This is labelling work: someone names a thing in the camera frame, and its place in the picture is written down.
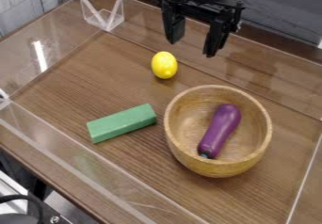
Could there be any brown wooden bowl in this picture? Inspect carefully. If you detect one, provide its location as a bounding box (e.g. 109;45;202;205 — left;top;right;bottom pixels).
164;85;273;178

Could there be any purple toy eggplant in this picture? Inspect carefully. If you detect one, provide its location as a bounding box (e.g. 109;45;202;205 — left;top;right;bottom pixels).
198;104;242;159

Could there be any green rectangular block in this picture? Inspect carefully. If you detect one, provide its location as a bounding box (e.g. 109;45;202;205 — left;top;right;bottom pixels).
87;104;158;143

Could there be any black cable bottom left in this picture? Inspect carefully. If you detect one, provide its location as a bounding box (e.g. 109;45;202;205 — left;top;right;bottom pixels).
0;194;46;224

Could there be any black metal bracket with bolt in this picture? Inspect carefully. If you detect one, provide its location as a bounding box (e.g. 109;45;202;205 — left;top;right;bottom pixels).
27;195;75;224

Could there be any clear acrylic tray wall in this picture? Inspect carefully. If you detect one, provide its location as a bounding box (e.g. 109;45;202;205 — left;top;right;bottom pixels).
0;0;322;224

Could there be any yellow toy lemon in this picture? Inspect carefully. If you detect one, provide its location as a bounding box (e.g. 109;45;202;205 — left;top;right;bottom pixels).
152;51;180;79

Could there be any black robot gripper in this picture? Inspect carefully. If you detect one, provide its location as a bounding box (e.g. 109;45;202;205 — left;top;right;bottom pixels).
161;0;246;57

